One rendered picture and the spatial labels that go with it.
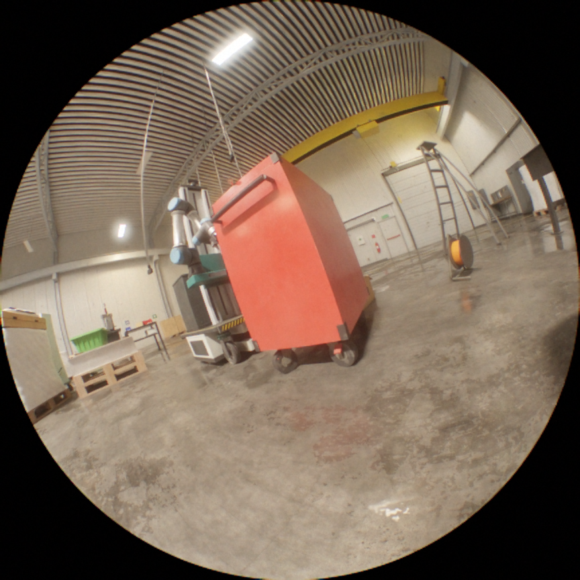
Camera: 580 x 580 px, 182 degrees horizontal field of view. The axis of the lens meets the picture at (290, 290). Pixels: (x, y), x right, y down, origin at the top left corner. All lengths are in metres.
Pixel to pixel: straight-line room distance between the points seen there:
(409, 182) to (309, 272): 11.23
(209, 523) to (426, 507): 0.41
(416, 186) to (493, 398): 11.43
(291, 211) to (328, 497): 0.81
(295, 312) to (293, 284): 0.11
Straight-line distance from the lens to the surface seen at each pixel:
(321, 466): 0.49
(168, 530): 0.59
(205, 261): 1.66
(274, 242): 0.71
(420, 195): 11.55
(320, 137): 9.33
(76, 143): 10.00
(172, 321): 10.50
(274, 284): 0.72
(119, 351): 3.08
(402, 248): 10.87
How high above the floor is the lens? 0.40
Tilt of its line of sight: 1 degrees down
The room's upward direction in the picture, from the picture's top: 20 degrees counter-clockwise
